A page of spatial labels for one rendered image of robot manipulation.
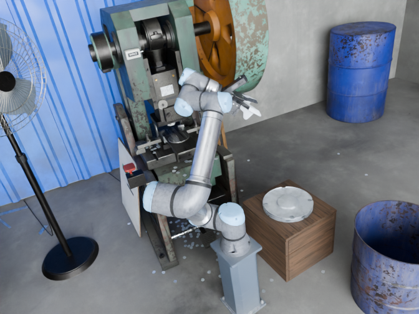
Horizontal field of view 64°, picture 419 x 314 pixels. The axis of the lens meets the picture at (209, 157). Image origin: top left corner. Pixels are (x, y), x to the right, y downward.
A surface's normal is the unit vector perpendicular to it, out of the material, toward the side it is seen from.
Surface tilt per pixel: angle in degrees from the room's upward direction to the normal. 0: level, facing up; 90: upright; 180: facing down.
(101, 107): 90
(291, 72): 90
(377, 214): 88
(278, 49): 90
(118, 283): 0
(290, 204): 0
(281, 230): 0
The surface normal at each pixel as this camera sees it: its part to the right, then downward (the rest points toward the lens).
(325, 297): -0.13, -0.85
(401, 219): -0.50, 0.47
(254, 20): 0.38, 0.32
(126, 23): 0.19, -0.29
